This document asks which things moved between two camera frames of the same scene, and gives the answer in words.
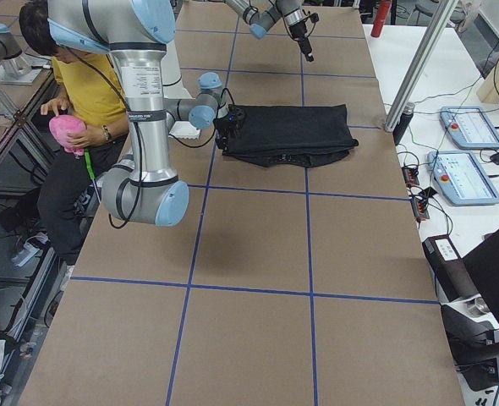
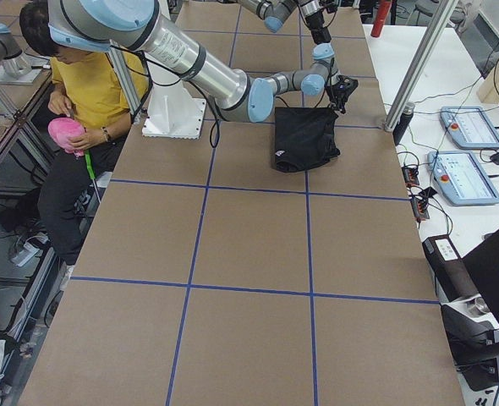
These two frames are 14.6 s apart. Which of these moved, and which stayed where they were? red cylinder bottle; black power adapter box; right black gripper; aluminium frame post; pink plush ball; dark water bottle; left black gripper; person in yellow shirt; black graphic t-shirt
Moved: right black gripper; black graphic t-shirt; left black gripper
Stayed: aluminium frame post; person in yellow shirt; pink plush ball; dark water bottle; red cylinder bottle; black power adapter box
